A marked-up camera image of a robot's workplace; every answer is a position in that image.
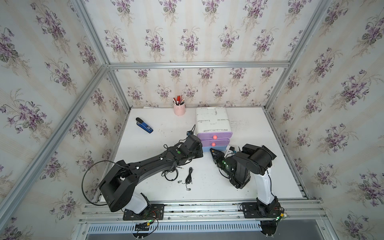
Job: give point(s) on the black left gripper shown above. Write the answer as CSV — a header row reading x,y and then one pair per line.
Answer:
x,y
200,154

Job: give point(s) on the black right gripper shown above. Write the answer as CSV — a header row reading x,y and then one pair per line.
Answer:
x,y
217,159

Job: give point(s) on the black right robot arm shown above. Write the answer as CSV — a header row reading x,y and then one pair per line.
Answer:
x,y
238,166

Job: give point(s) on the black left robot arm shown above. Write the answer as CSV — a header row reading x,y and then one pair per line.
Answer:
x,y
118,185

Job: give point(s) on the blue bottom drawer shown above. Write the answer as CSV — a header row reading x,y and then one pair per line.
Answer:
x,y
217,148

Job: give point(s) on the white drawer cabinet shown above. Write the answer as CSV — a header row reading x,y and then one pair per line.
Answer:
x,y
212,119

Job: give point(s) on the pink pen cup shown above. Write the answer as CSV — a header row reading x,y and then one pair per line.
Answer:
x,y
179,110

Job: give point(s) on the red pens in cup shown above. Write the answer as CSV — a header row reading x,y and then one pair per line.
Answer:
x,y
178,100

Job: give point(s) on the blue stapler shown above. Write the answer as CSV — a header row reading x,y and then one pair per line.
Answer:
x,y
143,125

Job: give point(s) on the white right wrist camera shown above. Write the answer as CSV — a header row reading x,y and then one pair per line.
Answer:
x,y
232,150

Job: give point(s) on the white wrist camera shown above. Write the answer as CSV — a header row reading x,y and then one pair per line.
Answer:
x,y
232,150
189,133

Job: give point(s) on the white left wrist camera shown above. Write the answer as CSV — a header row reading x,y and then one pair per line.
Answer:
x,y
189,133

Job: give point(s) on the black wired earphones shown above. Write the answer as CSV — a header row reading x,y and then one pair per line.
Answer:
x,y
171,174
188,179

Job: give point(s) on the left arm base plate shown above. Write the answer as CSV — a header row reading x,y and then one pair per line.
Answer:
x,y
152,212

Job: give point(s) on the aluminium frame rail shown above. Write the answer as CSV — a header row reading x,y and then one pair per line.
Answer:
x,y
197,65

